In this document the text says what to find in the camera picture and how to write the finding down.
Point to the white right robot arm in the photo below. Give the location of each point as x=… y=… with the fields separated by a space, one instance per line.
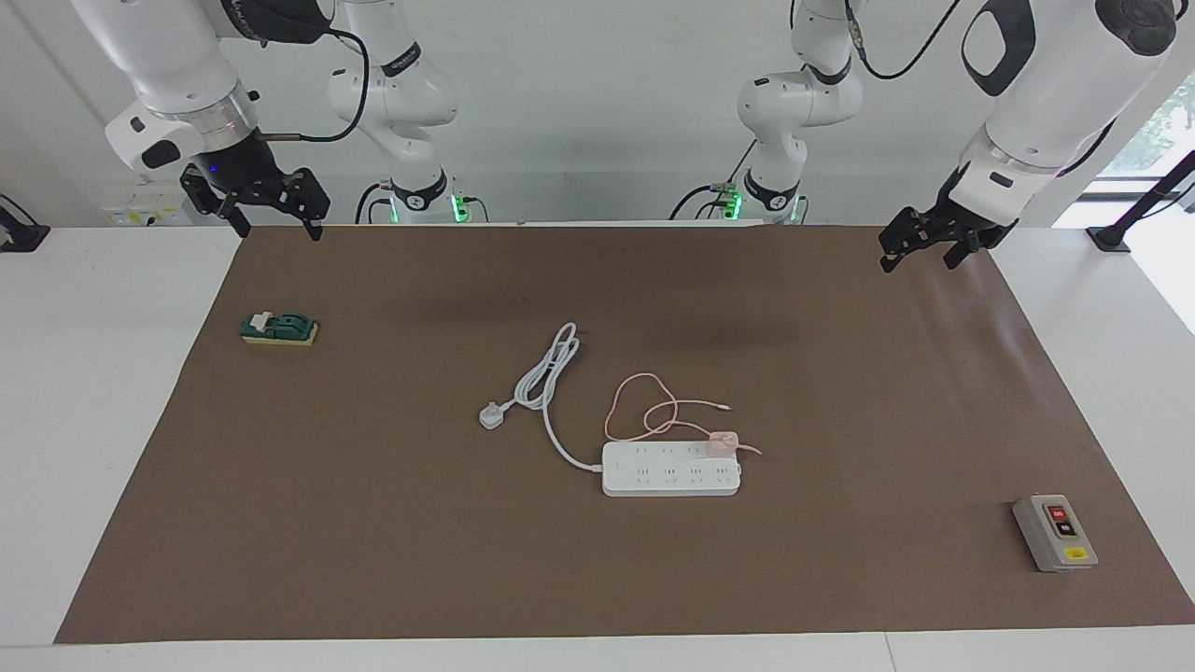
x=177 y=56

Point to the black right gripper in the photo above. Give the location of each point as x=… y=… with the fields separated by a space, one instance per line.
x=247 y=177

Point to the green knife switch yellow base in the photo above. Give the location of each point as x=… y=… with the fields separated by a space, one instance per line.
x=280 y=328

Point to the brown paper table mat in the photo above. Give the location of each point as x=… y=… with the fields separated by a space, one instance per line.
x=373 y=523

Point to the window with green view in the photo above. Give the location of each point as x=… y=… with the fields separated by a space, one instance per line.
x=1167 y=121

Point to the black clamp mount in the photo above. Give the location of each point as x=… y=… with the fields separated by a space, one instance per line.
x=23 y=238

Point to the white wall socket box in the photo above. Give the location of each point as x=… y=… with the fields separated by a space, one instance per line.
x=149 y=205

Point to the pink charger adapter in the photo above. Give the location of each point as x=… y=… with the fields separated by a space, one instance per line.
x=722 y=443

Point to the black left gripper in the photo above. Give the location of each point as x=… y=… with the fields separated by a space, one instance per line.
x=952 y=229

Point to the black clamp stand with pole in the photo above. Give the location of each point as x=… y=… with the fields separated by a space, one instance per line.
x=1111 y=236

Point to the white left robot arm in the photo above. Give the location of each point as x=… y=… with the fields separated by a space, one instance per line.
x=1055 y=84

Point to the grey on-off switch box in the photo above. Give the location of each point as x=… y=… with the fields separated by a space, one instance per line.
x=1055 y=537

